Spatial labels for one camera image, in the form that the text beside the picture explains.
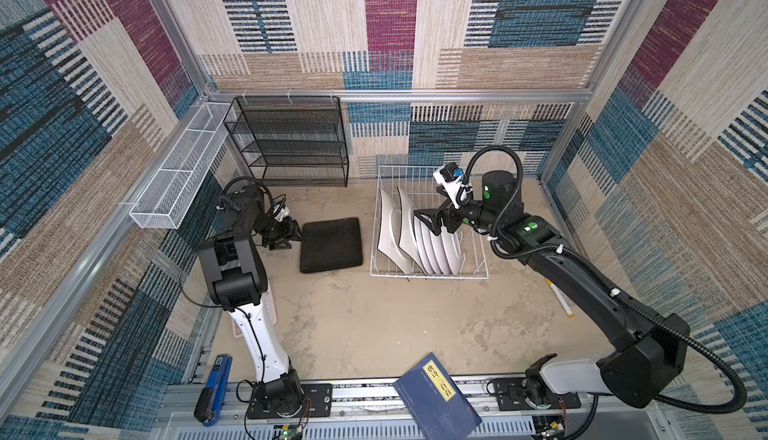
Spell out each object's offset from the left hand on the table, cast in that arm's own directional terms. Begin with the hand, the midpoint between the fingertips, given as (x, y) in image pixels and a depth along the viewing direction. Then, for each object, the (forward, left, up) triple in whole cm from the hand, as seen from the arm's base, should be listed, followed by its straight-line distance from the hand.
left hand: (296, 237), depth 95 cm
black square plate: (0, -11, -5) cm, 12 cm away
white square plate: (-6, -34, +12) cm, 36 cm away
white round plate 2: (-11, -40, +8) cm, 42 cm away
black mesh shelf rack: (+36, +6, +10) cm, 37 cm away
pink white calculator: (-34, -2, +19) cm, 39 cm away
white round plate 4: (-9, -47, +6) cm, 48 cm away
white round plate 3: (-11, -43, +7) cm, 45 cm away
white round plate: (-10, -38, +8) cm, 40 cm away
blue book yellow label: (-44, -39, -7) cm, 59 cm away
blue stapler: (-42, +14, -6) cm, 45 cm away
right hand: (-7, -38, +23) cm, 46 cm away
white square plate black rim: (-6, -29, +12) cm, 32 cm away
